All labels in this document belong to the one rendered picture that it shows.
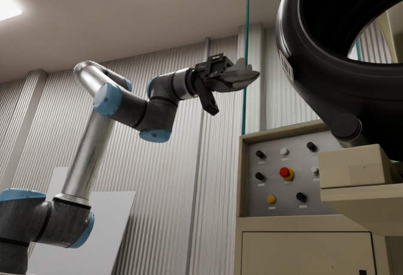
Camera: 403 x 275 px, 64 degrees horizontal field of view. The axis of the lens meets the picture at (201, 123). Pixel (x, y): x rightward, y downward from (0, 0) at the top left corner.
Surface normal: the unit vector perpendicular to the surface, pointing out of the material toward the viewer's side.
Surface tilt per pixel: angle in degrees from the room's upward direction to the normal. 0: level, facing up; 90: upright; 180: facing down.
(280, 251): 90
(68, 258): 78
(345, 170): 90
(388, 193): 90
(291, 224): 90
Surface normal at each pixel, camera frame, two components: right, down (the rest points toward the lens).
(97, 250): -0.36, -0.60
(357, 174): -0.61, -0.38
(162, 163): -0.39, -0.42
